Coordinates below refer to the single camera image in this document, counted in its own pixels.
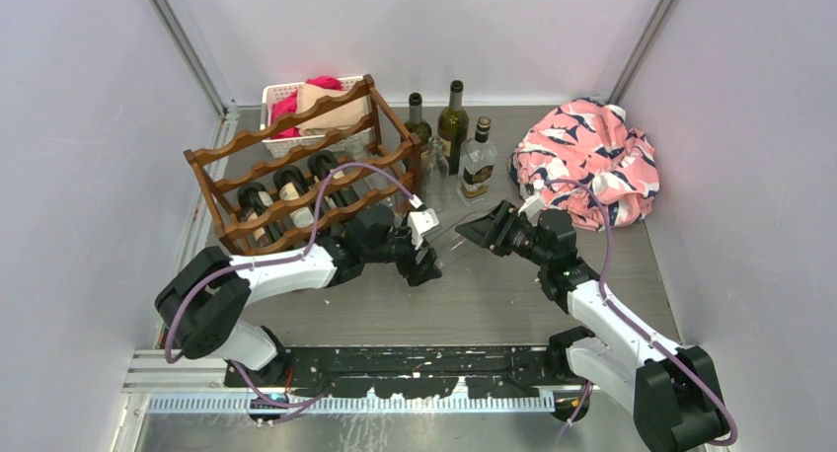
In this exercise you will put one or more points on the aluminium corner post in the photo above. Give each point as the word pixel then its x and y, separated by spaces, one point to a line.
pixel 185 33
pixel 655 24

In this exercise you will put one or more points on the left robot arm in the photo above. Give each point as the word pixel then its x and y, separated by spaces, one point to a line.
pixel 202 306

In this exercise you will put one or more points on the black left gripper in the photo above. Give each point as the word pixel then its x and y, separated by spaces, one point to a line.
pixel 415 272

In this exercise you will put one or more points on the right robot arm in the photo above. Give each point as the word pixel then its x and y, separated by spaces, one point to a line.
pixel 672 391

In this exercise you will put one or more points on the aluminium corner post left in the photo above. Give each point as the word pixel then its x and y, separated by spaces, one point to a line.
pixel 185 33

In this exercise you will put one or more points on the dark green bottle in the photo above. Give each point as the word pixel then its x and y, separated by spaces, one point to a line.
pixel 418 125
pixel 452 126

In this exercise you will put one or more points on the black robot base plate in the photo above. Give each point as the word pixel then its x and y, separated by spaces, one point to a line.
pixel 415 372

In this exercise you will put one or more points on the aluminium frame rail front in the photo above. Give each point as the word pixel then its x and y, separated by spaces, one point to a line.
pixel 212 386

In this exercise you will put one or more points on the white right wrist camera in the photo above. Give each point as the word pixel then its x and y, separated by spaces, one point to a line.
pixel 532 206

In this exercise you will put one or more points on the red cloth in basket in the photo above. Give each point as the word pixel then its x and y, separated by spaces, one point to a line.
pixel 289 104

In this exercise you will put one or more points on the dark bottle brown label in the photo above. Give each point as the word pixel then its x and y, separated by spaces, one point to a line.
pixel 255 201

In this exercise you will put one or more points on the dark bottle white label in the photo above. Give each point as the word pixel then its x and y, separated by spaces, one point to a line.
pixel 324 162

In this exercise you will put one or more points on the dark green bottle far left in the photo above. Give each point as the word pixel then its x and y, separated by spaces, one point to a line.
pixel 418 125

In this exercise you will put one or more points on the small clear glass bottle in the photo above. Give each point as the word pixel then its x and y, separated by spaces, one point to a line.
pixel 435 171

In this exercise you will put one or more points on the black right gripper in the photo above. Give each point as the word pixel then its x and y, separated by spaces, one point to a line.
pixel 493 229

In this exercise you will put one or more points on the dark bottle cream label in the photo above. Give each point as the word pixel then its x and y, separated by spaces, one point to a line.
pixel 291 185

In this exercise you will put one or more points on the aluminium corner post right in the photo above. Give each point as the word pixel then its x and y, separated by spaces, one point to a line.
pixel 655 24

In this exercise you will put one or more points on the pink shark print cloth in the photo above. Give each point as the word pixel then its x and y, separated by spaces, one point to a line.
pixel 594 166

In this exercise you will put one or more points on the dark green bottle far back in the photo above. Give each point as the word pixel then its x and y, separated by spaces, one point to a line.
pixel 452 126

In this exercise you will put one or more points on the wooden wine rack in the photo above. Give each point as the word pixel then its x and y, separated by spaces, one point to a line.
pixel 390 146

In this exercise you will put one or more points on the clear bottle with dark cap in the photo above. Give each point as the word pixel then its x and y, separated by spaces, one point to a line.
pixel 477 163

